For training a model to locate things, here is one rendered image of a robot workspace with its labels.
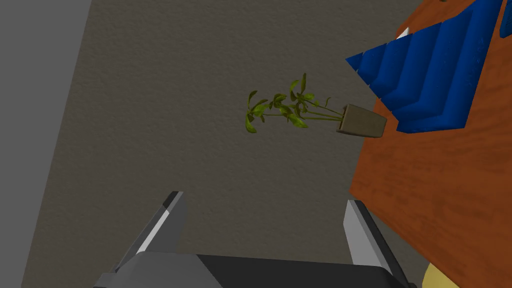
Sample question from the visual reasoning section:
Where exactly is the blue couch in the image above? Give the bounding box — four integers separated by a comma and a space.
345, 0, 512, 134

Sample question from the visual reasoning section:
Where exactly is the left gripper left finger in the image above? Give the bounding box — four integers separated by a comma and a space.
114, 190, 189, 273

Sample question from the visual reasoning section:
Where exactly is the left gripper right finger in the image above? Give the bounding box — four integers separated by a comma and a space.
343, 199, 410, 287

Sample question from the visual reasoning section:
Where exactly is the green potted plant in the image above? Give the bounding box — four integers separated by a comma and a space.
244, 72, 388, 139

